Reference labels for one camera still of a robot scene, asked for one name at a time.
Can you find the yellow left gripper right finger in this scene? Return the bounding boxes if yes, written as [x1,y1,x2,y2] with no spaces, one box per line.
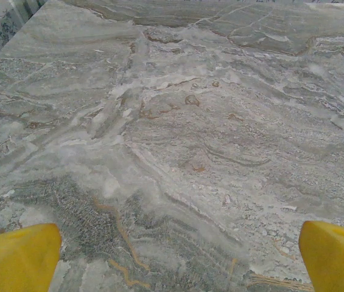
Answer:
[298,220,344,292]

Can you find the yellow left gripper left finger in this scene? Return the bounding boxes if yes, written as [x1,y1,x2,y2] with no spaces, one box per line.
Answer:
[0,223,62,292]

